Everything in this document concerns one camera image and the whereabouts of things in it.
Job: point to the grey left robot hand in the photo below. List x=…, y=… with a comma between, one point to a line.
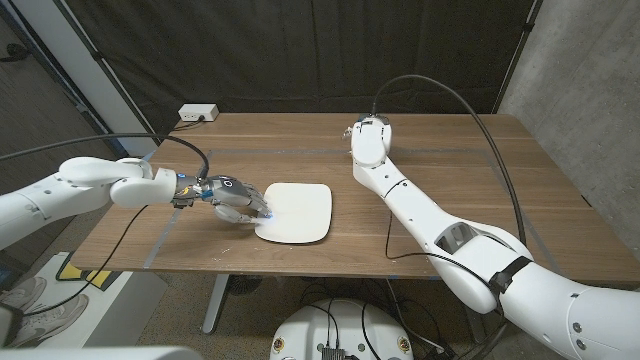
x=230, y=192

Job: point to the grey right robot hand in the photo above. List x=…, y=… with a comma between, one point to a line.
x=375, y=117

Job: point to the white paper plate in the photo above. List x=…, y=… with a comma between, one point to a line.
x=300, y=212

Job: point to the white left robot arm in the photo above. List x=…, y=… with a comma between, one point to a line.
x=75, y=190

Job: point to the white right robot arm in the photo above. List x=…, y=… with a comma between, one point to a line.
x=450, y=235

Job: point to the white power strip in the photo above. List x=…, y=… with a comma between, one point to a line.
x=197, y=112

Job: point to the black backdrop curtain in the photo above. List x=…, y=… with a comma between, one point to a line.
x=310, y=50

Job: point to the black round fan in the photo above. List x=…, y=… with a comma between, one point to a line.
x=244, y=285

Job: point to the white floor board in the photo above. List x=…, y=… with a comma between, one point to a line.
x=125, y=310

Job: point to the black backdrop stand pole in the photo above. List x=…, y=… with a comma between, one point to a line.
x=525, y=30
x=99, y=56

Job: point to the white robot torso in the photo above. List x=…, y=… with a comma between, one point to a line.
x=345, y=325

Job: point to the grey sneaker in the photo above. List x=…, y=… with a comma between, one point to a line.
x=50, y=317
x=22, y=292

